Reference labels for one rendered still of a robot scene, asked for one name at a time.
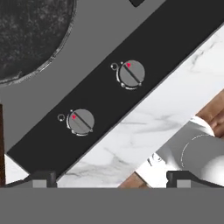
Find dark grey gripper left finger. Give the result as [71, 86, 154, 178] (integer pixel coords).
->
[5, 170, 58, 189]

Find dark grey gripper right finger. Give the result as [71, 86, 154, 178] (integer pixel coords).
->
[165, 170, 224, 189]

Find white grey rounded cylinder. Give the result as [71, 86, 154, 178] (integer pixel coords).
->
[136, 115, 224, 188]

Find dark brown wooden bar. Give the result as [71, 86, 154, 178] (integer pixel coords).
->
[0, 102, 7, 186]

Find grey hob knob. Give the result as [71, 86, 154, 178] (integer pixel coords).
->
[115, 59, 146, 90]
[66, 108, 96, 137]

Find black round pan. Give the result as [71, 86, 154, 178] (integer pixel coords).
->
[0, 0, 78, 87]

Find grey hob with black panel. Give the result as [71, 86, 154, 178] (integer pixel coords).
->
[0, 0, 224, 180]

